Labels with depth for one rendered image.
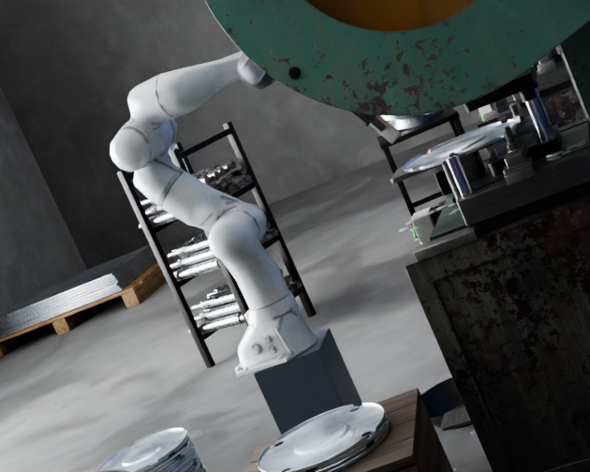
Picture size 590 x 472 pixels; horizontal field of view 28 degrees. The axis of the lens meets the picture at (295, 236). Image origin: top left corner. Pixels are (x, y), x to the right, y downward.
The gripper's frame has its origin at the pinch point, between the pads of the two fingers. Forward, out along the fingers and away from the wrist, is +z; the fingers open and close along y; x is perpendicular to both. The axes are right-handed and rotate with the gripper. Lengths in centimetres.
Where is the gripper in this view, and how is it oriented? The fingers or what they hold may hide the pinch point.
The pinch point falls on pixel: (385, 128)
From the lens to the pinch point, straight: 265.8
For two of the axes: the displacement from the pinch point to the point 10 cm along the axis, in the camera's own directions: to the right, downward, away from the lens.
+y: -1.9, 2.4, -9.5
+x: 6.3, -7.2, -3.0
